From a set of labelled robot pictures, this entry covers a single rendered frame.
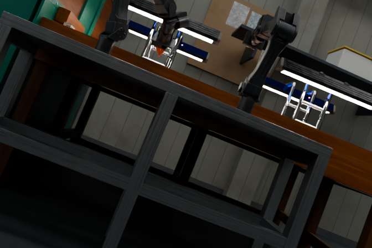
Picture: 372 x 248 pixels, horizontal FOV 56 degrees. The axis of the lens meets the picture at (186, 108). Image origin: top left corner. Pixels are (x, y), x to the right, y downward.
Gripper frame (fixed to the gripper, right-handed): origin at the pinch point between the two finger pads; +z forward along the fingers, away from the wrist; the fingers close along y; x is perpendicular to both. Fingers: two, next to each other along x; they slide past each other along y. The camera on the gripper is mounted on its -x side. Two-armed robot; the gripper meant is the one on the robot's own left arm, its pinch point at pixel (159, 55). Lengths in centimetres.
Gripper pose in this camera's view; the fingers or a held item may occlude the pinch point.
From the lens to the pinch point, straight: 168.5
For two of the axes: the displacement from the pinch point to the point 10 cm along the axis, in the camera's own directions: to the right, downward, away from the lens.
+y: -9.3, -3.8, -0.1
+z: -2.7, 6.5, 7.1
